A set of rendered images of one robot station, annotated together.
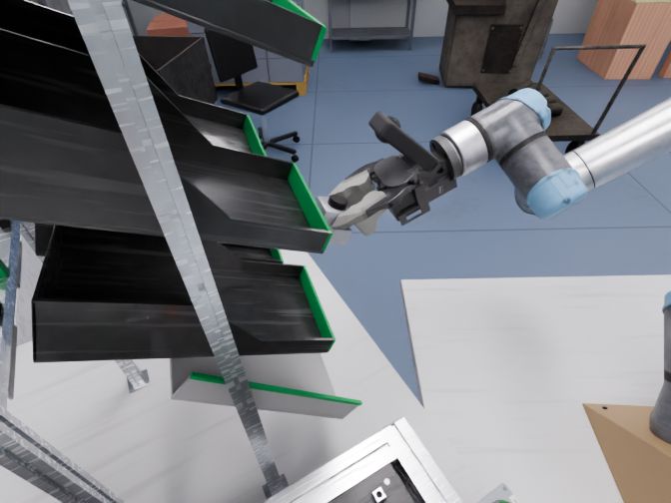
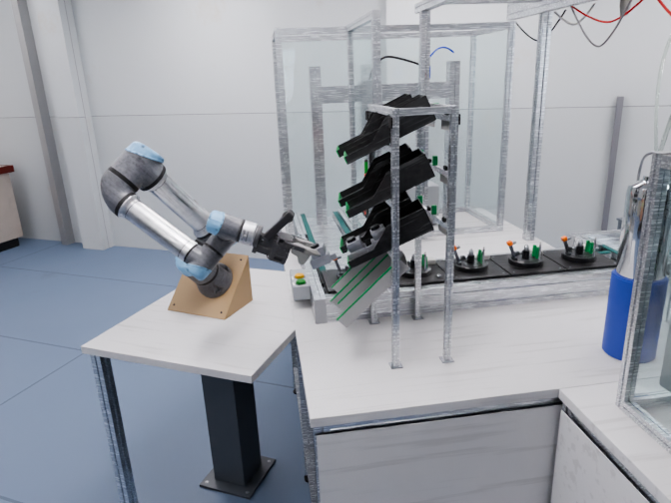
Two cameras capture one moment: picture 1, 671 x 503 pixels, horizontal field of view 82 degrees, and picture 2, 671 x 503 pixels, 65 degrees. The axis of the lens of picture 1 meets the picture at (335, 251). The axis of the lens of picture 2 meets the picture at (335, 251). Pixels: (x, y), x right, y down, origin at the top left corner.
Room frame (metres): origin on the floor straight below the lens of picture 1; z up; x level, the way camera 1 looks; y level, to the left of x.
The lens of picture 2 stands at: (1.95, 0.61, 1.74)
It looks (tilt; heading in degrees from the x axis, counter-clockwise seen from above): 18 degrees down; 201
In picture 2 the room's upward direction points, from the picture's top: 2 degrees counter-clockwise
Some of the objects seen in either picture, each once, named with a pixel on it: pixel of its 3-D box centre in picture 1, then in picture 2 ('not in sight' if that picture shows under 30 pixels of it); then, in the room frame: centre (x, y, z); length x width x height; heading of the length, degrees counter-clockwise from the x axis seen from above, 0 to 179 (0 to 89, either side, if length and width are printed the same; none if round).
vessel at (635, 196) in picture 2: not in sight; (648, 215); (0.20, 0.96, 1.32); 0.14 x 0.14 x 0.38
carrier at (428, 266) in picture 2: not in sight; (413, 262); (-0.07, 0.20, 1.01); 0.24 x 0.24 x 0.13; 28
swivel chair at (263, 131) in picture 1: (258, 96); not in sight; (2.96, 0.56, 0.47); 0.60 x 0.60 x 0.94
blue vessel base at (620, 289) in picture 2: not in sight; (633, 313); (0.20, 0.96, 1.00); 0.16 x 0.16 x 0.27
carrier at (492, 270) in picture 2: not in sight; (470, 257); (-0.19, 0.42, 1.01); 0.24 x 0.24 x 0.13; 28
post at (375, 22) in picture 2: not in sight; (377, 149); (-0.19, 0.02, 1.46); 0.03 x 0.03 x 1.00; 28
